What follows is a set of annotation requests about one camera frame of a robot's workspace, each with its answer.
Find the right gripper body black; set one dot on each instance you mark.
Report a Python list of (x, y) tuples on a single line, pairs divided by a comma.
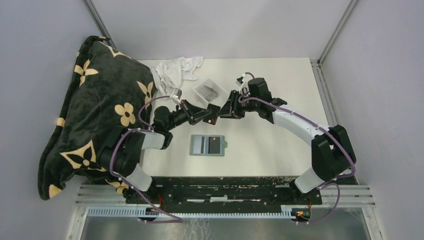
[(250, 105)]

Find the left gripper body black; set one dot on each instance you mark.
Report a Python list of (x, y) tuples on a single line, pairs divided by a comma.
[(179, 117)]

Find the black credit card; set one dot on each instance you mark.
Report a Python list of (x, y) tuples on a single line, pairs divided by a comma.
[(212, 117), (214, 145)]

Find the clear plastic card box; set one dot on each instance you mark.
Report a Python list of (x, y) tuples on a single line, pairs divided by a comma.
[(220, 100)]

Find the green leather card holder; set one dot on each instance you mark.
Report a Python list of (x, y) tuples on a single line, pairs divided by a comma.
[(224, 146)]

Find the silver VIP credit card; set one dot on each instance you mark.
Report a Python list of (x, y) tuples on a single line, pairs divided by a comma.
[(198, 145)]

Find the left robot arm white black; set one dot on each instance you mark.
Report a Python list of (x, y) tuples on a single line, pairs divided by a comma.
[(121, 151)]

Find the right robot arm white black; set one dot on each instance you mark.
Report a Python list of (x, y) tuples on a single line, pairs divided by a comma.
[(332, 154)]

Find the stack of credit cards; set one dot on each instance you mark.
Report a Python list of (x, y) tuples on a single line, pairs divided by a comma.
[(208, 93)]

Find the white crumpled cloth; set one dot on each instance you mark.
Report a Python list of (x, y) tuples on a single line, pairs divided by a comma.
[(171, 74)]

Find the black floral blanket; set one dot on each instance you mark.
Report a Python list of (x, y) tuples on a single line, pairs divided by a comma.
[(107, 89)]

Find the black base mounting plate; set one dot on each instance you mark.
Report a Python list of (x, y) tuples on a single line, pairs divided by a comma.
[(227, 195)]

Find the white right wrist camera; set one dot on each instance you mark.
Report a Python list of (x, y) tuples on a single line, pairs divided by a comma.
[(240, 80)]

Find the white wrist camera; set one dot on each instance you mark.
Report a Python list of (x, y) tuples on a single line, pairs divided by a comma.
[(176, 96), (240, 80)]

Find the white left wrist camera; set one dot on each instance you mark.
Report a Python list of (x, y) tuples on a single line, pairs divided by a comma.
[(176, 96)]

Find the aluminium rail frame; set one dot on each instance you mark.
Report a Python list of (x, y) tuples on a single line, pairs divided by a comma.
[(99, 201)]

